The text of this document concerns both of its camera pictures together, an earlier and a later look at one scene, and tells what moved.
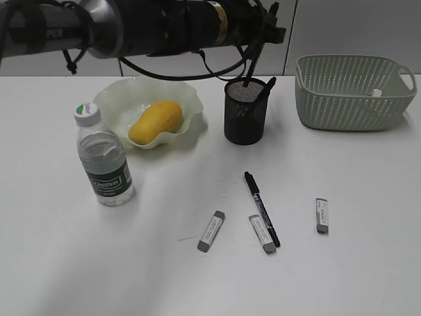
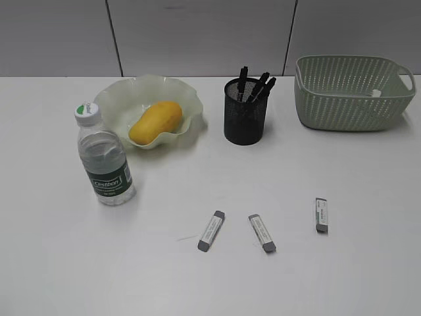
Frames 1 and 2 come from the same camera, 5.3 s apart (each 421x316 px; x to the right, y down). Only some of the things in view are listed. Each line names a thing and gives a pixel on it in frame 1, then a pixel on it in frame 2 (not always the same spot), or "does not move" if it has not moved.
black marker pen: (271, 230) → (258, 87)
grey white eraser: (321, 214) does not move
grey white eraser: (211, 231) does not move
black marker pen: (250, 71) → (241, 85)
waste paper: (377, 93) does not move
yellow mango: (158, 118) does not move
